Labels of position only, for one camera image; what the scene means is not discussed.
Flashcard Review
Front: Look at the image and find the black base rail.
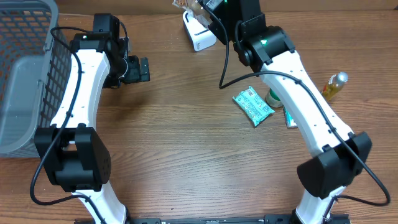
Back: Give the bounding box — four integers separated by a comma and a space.
127, 215, 290, 224

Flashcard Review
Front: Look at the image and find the yellow oil bottle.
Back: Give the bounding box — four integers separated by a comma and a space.
321, 72, 348, 101

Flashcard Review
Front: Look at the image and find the green lid jar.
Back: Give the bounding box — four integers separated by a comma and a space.
266, 89, 283, 108

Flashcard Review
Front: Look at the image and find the brown mushroom packet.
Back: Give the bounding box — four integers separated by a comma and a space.
172, 0, 211, 28

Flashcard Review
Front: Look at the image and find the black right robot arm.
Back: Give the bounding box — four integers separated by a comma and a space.
200, 1, 372, 223

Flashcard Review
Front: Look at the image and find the teal white pack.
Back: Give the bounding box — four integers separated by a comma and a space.
233, 86, 275, 127

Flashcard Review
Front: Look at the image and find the white barcode scanner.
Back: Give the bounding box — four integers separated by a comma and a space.
182, 11, 217, 52

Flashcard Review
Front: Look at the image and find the dark grey plastic basket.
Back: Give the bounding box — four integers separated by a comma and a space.
1, 0, 71, 157

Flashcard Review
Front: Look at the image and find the green freshening pouch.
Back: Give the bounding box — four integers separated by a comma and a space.
284, 107, 298, 129

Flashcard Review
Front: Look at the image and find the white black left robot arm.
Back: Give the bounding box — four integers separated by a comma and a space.
34, 13, 150, 223

